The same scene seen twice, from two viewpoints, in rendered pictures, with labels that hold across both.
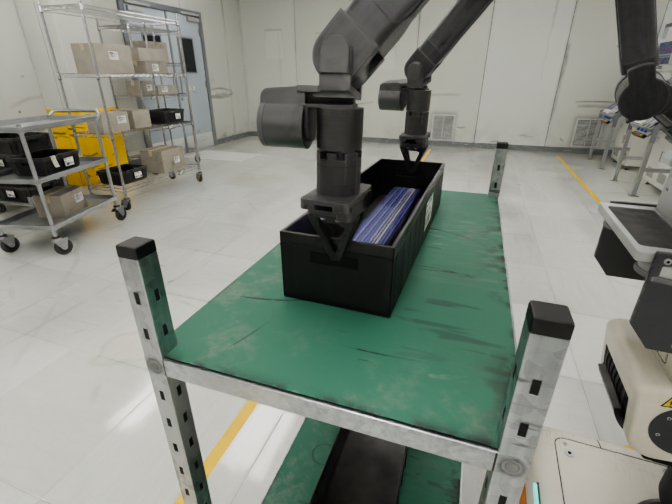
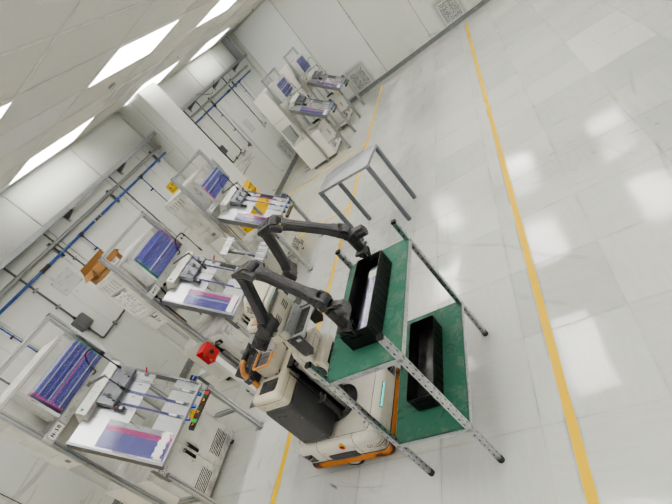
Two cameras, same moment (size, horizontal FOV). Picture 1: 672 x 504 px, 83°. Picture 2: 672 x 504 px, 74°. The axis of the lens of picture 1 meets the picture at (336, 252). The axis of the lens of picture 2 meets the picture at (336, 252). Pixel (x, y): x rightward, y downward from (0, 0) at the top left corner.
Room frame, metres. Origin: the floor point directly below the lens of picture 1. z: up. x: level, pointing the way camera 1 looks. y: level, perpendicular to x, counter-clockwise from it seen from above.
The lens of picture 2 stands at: (2.72, 0.42, 2.22)
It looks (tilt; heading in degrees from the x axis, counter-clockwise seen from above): 24 degrees down; 194
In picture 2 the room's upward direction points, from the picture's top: 43 degrees counter-clockwise
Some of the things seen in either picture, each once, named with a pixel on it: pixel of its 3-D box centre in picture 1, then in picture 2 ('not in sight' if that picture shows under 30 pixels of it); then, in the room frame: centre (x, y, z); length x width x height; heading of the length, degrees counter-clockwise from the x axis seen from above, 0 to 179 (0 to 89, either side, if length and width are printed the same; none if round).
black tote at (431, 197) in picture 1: (383, 213); (367, 297); (0.76, -0.10, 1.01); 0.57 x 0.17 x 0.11; 159
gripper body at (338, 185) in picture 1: (338, 177); (358, 246); (0.49, 0.00, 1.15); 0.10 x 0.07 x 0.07; 159
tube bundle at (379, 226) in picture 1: (382, 225); (370, 300); (0.76, -0.10, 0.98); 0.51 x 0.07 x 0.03; 159
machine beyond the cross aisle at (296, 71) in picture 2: not in sight; (314, 91); (-7.48, 0.03, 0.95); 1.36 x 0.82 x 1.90; 71
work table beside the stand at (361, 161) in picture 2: not in sight; (368, 194); (-1.99, 0.00, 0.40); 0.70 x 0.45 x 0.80; 64
